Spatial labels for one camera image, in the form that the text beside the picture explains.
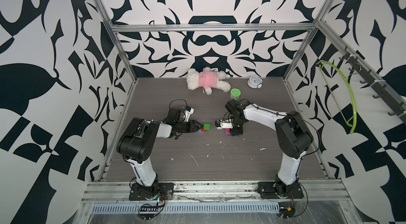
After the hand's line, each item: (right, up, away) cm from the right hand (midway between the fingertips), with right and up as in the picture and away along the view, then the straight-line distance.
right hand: (233, 126), depth 94 cm
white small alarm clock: (+19, +28, +20) cm, 39 cm away
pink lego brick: (-4, -1, -8) cm, 10 cm away
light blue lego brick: (-20, -2, -3) cm, 20 cm away
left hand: (-20, +1, 0) cm, 20 cm away
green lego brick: (-15, +1, -5) cm, 16 cm away
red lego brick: (-18, -2, -3) cm, 18 cm away
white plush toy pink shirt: (-15, +29, +14) cm, 35 cm away
